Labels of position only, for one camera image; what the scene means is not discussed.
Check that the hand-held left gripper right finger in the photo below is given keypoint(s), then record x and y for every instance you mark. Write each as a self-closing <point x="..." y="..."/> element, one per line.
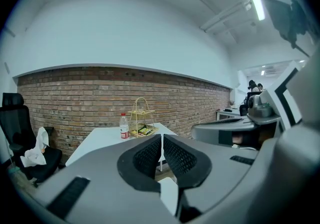
<point x="185" y="163"/>

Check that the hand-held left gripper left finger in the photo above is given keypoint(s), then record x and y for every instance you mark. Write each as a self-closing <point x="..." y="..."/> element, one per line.
<point x="142" y="165"/>

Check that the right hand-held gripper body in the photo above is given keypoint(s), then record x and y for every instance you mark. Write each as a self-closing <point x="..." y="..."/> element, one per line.
<point x="270" y="112"/>

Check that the black office chair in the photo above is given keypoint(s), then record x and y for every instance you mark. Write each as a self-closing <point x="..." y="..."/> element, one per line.
<point x="15" y="122"/>

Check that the small black background chair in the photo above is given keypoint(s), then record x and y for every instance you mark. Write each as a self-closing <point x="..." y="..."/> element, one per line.
<point x="242" y="110"/>

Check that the green yellow snack packet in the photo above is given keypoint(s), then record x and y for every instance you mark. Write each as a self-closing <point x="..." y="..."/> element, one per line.
<point x="145" y="131"/>

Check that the white background desk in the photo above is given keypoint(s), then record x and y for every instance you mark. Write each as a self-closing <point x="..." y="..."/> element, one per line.
<point x="228" y="112"/>

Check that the two-tier bamboo basket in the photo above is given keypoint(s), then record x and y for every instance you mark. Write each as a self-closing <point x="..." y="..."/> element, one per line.
<point x="143" y="124"/>

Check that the clear red label water bottle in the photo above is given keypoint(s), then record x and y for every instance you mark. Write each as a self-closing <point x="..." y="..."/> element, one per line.
<point x="124" y="127"/>

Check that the white table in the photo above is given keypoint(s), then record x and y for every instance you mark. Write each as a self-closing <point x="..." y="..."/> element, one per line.
<point x="100" y="137"/>

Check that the white crumpled cloth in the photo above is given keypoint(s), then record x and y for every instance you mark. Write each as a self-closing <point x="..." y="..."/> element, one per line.
<point x="37" y="154"/>

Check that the white ceiling pipes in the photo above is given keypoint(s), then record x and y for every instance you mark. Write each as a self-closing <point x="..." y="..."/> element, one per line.
<point x="225" y="13"/>

